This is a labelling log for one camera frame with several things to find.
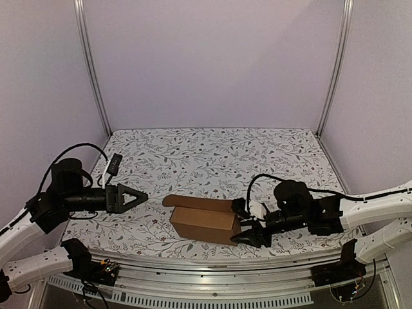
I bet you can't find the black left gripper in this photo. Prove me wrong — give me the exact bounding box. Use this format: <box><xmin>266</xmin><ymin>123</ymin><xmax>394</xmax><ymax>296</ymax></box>
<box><xmin>63</xmin><ymin>183</ymin><xmax>149</xmax><ymax>214</ymax></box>

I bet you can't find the brown cardboard box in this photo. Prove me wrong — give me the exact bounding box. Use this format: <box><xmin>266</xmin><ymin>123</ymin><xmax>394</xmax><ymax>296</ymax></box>
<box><xmin>162</xmin><ymin>194</ymin><xmax>241</xmax><ymax>246</ymax></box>

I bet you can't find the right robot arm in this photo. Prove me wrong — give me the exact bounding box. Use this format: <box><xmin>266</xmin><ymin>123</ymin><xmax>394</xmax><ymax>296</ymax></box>
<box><xmin>230</xmin><ymin>180</ymin><xmax>411</xmax><ymax>281</ymax></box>

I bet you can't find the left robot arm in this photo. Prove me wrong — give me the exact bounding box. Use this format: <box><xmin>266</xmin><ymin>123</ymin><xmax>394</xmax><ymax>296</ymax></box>
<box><xmin>1</xmin><ymin>158</ymin><xmax>148</xmax><ymax>301</ymax></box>

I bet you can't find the floral patterned table mat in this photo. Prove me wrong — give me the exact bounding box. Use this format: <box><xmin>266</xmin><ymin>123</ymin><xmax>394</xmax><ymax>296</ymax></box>
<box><xmin>63</xmin><ymin>128</ymin><xmax>362</xmax><ymax>260</ymax></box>

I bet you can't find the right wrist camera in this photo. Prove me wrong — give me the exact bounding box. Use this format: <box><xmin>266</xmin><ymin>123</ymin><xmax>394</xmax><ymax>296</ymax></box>
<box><xmin>231</xmin><ymin>198</ymin><xmax>268</xmax><ymax>221</ymax></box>

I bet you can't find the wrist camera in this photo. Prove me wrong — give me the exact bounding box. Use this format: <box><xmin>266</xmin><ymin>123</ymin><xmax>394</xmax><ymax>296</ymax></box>
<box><xmin>231</xmin><ymin>198</ymin><xmax>268</xmax><ymax>221</ymax></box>
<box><xmin>98</xmin><ymin>153</ymin><xmax>123</xmax><ymax>189</ymax></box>

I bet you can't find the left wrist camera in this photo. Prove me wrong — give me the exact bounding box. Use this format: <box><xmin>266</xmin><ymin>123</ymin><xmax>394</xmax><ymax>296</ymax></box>
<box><xmin>98</xmin><ymin>153</ymin><xmax>123</xmax><ymax>189</ymax></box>

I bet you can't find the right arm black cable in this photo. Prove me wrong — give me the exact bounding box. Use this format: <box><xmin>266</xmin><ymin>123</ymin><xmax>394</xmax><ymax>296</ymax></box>
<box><xmin>246</xmin><ymin>173</ymin><xmax>412</xmax><ymax>218</ymax></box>

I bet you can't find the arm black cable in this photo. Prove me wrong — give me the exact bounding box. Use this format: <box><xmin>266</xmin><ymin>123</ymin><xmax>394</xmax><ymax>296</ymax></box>
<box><xmin>246</xmin><ymin>173</ymin><xmax>412</xmax><ymax>218</ymax></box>
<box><xmin>38</xmin><ymin>144</ymin><xmax>109</xmax><ymax>194</ymax></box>

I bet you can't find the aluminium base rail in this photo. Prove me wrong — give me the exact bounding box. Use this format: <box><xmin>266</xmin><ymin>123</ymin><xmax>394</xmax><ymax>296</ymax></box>
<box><xmin>29</xmin><ymin>250</ymin><xmax>403</xmax><ymax>308</ymax></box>

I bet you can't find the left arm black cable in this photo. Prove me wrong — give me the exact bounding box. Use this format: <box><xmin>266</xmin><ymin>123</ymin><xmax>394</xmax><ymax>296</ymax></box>
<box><xmin>38</xmin><ymin>144</ymin><xmax>109</xmax><ymax>194</ymax></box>

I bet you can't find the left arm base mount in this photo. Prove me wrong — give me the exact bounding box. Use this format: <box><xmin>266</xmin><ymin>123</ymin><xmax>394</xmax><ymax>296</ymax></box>
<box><xmin>61</xmin><ymin>238</ymin><xmax>120</xmax><ymax>286</ymax></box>

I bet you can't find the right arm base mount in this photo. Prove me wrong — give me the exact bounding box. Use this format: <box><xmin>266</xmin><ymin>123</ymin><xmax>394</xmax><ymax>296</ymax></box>
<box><xmin>310</xmin><ymin>239</ymin><xmax>366</xmax><ymax>302</ymax></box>

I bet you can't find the left aluminium frame post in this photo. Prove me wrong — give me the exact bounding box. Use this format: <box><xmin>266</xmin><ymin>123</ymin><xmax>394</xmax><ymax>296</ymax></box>
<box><xmin>73</xmin><ymin>0</ymin><xmax>113</xmax><ymax>138</ymax></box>

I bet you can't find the aluminium frame post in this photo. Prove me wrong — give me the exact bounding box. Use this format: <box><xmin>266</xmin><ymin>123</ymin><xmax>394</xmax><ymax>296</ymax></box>
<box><xmin>315</xmin><ymin>0</ymin><xmax>354</xmax><ymax>139</ymax></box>
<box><xmin>73</xmin><ymin>0</ymin><xmax>113</xmax><ymax>138</ymax></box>

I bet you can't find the right aluminium frame post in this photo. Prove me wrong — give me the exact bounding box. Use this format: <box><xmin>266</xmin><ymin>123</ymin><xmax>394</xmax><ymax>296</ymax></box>
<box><xmin>315</xmin><ymin>0</ymin><xmax>354</xmax><ymax>139</ymax></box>

